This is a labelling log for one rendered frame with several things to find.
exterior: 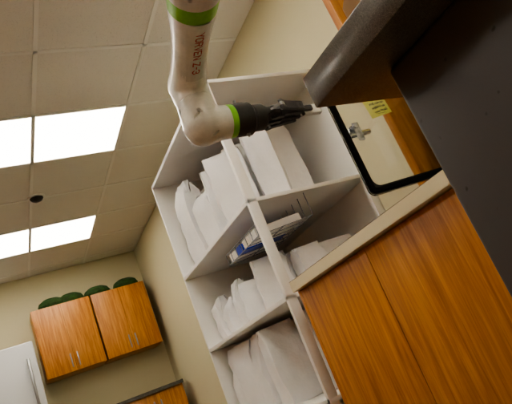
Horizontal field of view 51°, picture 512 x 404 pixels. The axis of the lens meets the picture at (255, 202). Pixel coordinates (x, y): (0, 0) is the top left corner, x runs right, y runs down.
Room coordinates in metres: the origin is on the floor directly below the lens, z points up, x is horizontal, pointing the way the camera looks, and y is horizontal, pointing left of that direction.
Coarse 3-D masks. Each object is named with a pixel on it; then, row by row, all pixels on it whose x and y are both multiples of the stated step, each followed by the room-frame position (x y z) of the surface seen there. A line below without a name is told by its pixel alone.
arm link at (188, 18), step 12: (168, 0) 0.94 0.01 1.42; (180, 0) 0.92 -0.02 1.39; (192, 0) 0.91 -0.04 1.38; (204, 0) 0.92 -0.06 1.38; (216, 0) 0.95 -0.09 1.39; (180, 12) 0.95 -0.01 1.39; (192, 12) 0.95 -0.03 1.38; (204, 12) 0.96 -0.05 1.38; (216, 12) 1.01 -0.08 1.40; (192, 24) 0.99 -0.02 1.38
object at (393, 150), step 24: (360, 120) 1.48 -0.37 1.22; (384, 120) 1.51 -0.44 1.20; (408, 120) 1.54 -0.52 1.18; (360, 144) 1.47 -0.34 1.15; (384, 144) 1.49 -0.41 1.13; (408, 144) 1.52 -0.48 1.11; (384, 168) 1.48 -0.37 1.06; (408, 168) 1.51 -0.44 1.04; (432, 168) 1.54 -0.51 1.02; (384, 192) 1.47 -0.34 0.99
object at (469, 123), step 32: (480, 0) 0.43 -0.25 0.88; (448, 32) 0.46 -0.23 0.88; (480, 32) 0.44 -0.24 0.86; (416, 64) 0.50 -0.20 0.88; (448, 64) 0.48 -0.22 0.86; (480, 64) 0.45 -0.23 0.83; (416, 96) 0.52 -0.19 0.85; (448, 96) 0.49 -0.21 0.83; (480, 96) 0.47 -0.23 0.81; (448, 128) 0.51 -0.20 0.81; (480, 128) 0.48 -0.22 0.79; (448, 160) 0.52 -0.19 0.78; (480, 160) 0.49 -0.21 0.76; (480, 192) 0.51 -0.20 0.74; (480, 224) 0.52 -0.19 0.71
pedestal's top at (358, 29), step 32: (384, 0) 0.43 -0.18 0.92; (416, 0) 0.42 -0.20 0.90; (448, 0) 0.44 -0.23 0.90; (352, 32) 0.47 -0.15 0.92; (384, 32) 0.45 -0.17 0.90; (416, 32) 0.48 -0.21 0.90; (320, 64) 0.52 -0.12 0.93; (352, 64) 0.49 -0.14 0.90; (384, 64) 0.52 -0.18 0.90; (320, 96) 0.54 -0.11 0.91; (352, 96) 0.56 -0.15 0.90; (384, 96) 0.60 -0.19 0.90
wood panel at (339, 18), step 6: (324, 0) 1.60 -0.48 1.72; (330, 0) 1.58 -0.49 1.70; (336, 0) 1.60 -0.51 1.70; (342, 0) 1.61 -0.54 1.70; (330, 6) 1.59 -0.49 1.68; (336, 6) 1.59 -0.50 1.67; (342, 6) 1.60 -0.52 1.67; (330, 12) 1.60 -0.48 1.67; (336, 12) 1.58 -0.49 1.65; (342, 12) 1.60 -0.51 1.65; (336, 18) 1.59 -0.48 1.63; (342, 18) 1.59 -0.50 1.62; (336, 24) 1.60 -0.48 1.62; (342, 24) 1.58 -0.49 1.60; (426, 180) 1.59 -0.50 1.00
